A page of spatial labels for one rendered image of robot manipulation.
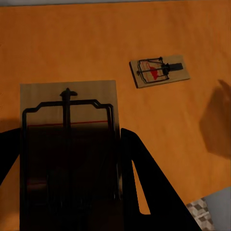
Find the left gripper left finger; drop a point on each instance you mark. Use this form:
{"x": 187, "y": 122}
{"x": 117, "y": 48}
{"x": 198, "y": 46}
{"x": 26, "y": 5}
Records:
{"x": 9, "y": 151}

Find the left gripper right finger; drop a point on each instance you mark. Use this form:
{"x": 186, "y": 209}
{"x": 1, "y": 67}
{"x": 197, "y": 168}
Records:
{"x": 168, "y": 212}

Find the mousetrap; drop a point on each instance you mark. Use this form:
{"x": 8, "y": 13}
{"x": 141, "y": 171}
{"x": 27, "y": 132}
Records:
{"x": 70, "y": 157}
{"x": 158, "y": 71}

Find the cabinet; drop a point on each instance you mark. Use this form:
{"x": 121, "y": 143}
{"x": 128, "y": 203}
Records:
{"x": 185, "y": 125}

